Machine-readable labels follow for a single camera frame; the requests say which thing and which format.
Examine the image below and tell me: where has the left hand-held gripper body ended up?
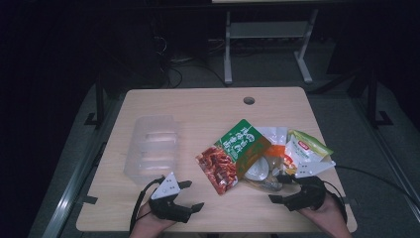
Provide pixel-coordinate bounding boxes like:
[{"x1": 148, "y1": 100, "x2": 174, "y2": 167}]
[{"x1": 148, "y1": 171, "x2": 193, "y2": 224}]

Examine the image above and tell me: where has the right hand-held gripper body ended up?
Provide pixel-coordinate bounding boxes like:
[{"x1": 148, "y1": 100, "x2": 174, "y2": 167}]
[{"x1": 282, "y1": 160, "x2": 338, "y2": 212}]

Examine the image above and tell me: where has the white and orange powder packet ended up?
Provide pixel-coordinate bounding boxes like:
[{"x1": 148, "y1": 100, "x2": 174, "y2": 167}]
[{"x1": 243, "y1": 126, "x2": 295, "y2": 194}]

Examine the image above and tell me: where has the green and white powder packet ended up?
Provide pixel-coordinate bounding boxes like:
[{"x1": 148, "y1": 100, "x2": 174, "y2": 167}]
[{"x1": 283, "y1": 128, "x2": 335, "y2": 177}]

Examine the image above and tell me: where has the clear plastic storage container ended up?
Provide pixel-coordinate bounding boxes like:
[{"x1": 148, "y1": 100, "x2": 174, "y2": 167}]
[{"x1": 123, "y1": 114, "x2": 181, "y2": 186}]

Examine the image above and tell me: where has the green and red seasoning packet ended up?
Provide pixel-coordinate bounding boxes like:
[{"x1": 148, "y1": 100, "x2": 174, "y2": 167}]
[{"x1": 194, "y1": 118, "x2": 272, "y2": 196}]

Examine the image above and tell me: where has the person's right hand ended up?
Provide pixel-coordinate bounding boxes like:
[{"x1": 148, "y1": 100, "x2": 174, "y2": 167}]
[{"x1": 297, "y1": 193, "x2": 349, "y2": 230}]

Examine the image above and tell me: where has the person's left hand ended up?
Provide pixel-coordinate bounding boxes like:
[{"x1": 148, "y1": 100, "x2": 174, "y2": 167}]
[{"x1": 129, "y1": 201, "x2": 177, "y2": 238}]

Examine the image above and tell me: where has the black metal stand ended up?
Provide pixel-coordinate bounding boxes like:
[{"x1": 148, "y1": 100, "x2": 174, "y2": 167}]
[
  {"x1": 83, "y1": 73, "x2": 107, "y2": 130},
  {"x1": 365, "y1": 67, "x2": 394, "y2": 129}
]

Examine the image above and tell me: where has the left hand-held gripper black cable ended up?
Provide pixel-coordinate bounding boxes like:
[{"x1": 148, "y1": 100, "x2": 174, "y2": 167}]
[{"x1": 129, "y1": 176, "x2": 166, "y2": 233}]

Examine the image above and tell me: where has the hand-held gripper black cable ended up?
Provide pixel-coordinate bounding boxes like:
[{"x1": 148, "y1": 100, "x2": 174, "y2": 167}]
[
  {"x1": 129, "y1": 176, "x2": 166, "y2": 233},
  {"x1": 324, "y1": 182, "x2": 349, "y2": 224}
]

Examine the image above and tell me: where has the right hand-held gripper black cable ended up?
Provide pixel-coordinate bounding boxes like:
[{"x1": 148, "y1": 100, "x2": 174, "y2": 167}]
[{"x1": 324, "y1": 182, "x2": 349, "y2": 224}]

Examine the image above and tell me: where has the long black floor cable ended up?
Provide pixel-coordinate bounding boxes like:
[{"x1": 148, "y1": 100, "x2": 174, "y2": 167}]
[{"x1": 335, "y1": 165, "x2": 420, "y2": 209}]

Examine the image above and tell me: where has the metal floor rail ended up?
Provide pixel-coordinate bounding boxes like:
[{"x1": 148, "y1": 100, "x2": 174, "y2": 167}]
[
  {"x1": 351, "y1": 97, "x2": 420, "y2": 214},
  {"x1": 41, "y1": 98, "x2": 128, "y2": 238}
]

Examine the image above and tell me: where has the tangle of black floor cables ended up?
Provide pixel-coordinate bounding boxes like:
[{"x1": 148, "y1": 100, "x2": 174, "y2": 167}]
[{"x1": 153, "y1": 34, "x2": 229, "y2": 89}]

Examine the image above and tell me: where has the white metal desk frame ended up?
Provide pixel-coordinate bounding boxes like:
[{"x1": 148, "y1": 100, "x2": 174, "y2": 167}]
[{"x1": 223, "y1": 9, "x2": 320, "y2": 85}]

